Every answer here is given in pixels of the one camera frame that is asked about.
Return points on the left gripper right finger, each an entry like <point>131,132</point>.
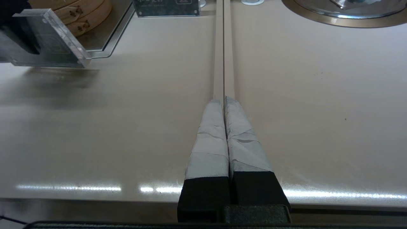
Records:
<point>246,152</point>

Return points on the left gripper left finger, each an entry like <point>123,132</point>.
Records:
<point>210,152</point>

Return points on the steel hinged lid black knob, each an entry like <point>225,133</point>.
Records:
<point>318,8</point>

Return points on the white metal pole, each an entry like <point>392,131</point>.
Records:
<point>252,2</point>

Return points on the steel steamer tray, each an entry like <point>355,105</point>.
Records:
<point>105,41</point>

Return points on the stacked bamboo steamer baskets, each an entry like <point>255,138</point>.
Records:
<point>86,16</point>

